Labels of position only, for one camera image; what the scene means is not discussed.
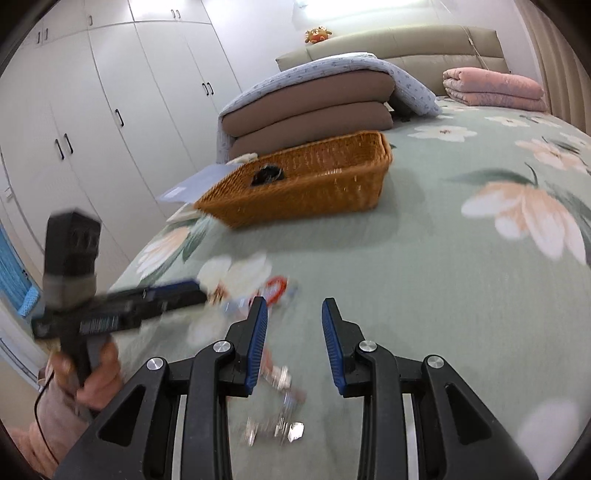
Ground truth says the clear blue hair clip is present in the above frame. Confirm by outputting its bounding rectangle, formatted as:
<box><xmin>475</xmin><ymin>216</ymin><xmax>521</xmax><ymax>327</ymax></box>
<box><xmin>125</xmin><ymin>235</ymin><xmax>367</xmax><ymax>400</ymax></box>
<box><xmin>221</xmin><ymin>297</ymin><xmax>252</xmax><ymax>322</ymax></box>

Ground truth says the red cord bracelet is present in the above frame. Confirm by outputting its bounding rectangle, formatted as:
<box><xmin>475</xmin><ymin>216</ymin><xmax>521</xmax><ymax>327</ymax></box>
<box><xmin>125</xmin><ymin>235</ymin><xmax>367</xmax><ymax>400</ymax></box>
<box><xmin>257</xmin><ymin>275</ymin><xmax>297</xmax><ymax>308</ymax></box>

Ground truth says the pink sleeve left forearm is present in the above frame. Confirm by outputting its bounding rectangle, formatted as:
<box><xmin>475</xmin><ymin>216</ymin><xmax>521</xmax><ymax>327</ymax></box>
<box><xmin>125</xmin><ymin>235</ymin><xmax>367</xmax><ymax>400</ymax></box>
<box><xmin>8</xmin><ymin>363</ymin><xmax>89</xmax><ymax>478</ymax></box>

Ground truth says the person's left hand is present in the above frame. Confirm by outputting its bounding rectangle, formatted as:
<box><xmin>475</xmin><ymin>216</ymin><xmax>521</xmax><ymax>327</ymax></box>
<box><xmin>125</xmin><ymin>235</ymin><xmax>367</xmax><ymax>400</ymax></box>
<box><xmin>49</xmin><ymin>340</ymin><xmax>123</xmax><ymax>411</ymax></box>

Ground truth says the blue towel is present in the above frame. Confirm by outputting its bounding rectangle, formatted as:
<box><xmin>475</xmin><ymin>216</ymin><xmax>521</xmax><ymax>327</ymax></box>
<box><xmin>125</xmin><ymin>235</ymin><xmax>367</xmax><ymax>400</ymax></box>
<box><xmin>0</xmin><ymin>228</ymin><xmax>41</xmax><ymax>318</ymax></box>

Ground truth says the light blue paper sheet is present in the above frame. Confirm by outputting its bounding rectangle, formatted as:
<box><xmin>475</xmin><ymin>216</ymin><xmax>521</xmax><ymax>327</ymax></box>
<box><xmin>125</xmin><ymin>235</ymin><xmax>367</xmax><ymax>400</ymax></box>
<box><xmin>156</xmin><ymin>164</ymin><xmax>238</xmax><ymax>204</ymax></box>

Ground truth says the black hair clip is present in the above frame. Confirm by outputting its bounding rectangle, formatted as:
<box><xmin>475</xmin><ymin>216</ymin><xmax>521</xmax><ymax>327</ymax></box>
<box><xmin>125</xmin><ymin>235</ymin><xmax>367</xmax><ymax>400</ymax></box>
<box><xmin>250</xmin><ymin>164</ymin><xmax>286</xmax><ymax>187</ymax></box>

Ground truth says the floral green bedspread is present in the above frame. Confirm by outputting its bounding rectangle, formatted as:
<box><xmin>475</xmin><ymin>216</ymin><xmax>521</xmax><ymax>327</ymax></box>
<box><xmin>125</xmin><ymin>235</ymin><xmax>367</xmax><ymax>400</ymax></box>
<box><xmin>116</xmin><ymin>100</ymin><xmax>590</xmax><ymax>479</ymax></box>

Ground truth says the white wardrobe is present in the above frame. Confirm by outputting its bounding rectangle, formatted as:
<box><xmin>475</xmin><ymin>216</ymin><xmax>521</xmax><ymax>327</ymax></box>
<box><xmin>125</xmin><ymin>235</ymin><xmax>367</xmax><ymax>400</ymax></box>
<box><xmin>1</xmin><ymin>1</ymin><xmax>239</xmax><ymax>287</ymax></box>

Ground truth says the woven wicker basket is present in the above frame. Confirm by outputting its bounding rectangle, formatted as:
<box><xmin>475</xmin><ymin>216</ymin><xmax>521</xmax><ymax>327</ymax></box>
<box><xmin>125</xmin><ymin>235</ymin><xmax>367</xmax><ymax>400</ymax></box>
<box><xmin>194</xmin><ymin>131</ymin><xmax>393</xmax><ymax>229</ymax></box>

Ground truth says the brown folded cushion stack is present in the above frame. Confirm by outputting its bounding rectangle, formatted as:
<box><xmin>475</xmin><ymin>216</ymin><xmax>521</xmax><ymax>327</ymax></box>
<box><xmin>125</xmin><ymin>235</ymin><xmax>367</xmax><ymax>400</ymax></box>
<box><xmin>221</xmin><ymin>70</ymin><xmax>394</xmax><ymax>162</ymax></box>

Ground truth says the orange plush toy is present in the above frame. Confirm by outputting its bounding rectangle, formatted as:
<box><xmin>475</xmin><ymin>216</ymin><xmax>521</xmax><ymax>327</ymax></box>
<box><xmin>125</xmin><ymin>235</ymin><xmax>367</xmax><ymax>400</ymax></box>
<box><xmin>304</xmin><ymin>26</ymin><xmax>332</xmax><ymax>44</ymax></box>

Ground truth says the blue patterned folded quilt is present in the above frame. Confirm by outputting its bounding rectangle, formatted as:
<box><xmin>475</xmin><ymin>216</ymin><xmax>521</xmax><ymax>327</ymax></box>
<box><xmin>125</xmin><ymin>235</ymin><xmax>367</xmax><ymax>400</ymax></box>
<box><xmin>215</xmin><ymin>52</ymin><xmax>441</xmax><ymax>164</ymax></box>

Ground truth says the pink folded blanket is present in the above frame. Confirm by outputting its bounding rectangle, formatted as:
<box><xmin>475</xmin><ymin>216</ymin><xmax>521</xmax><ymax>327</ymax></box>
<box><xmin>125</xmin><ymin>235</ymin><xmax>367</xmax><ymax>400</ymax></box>
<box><xmin>443</xmin><ymin>67</ymin><xmax>547</xmax><ymax>112</ymax></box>

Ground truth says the beige bed headboard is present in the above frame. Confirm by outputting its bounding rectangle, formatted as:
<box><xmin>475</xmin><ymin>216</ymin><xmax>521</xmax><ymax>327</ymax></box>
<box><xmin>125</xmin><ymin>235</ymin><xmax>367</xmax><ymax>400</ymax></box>
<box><xmin>276</xmin><ymin>25</ymin><xmax>509</xmax><ymax>96</ymax></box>

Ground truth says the beige curtain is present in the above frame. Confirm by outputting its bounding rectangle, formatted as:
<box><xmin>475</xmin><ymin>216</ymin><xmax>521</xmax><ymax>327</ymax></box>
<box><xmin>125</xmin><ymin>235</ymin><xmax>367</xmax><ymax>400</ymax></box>
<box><xmin>516</xmin><ymin>1</ymin><xmax>591</xmax><ymax>134</ymax></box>

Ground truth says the black cable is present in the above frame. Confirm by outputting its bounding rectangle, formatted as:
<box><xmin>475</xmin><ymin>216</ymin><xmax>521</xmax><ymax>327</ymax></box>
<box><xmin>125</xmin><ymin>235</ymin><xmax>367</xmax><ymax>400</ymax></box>
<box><xmin>32</xmin><ymin>368</ymin><xmax>61</xmax><ymax>464</ymax></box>

